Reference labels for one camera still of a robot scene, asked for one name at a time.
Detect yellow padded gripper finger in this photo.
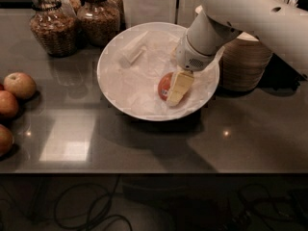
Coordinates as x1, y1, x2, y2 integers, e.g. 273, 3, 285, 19
167, 70, 194, 107

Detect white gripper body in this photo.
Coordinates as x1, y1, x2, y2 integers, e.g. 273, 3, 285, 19
175, 33, 215, 71

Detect red apple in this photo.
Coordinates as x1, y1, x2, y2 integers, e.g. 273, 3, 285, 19
158, 72, 173, 101
0, 90, 19, 119
0, 124, 14, 157

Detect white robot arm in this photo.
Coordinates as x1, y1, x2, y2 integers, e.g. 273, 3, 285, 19
167, 0, 308, 106

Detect large white bowl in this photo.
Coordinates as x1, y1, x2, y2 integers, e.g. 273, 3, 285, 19
96, 21, 221, 122

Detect yellow-red apple top left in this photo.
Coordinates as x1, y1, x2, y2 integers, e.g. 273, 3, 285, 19
3, 72, 37, 100

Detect rear stack paper bowls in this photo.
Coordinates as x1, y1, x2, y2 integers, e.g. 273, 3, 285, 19
194, 5, 203, 21

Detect stack paper bowls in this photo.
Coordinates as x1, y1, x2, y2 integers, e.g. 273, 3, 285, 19
194, 5, 203, 21
219, 33, 272, 92

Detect front stack paper bowls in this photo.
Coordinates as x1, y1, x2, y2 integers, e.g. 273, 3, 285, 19
219, 33, 272, 92

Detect front right glass cereal jar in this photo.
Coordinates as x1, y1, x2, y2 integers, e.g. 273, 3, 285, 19
77, 0, 120, 47

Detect glass cereal jar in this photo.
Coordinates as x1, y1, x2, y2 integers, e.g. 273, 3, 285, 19
29, 0, 78, 57
77, 0, 120, 47

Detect front left glass cereal jar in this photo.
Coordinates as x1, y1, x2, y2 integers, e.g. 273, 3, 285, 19
29, 0, 78, 57

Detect black cable on floor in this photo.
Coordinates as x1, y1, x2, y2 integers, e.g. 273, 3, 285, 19
0, 174, 134, 231

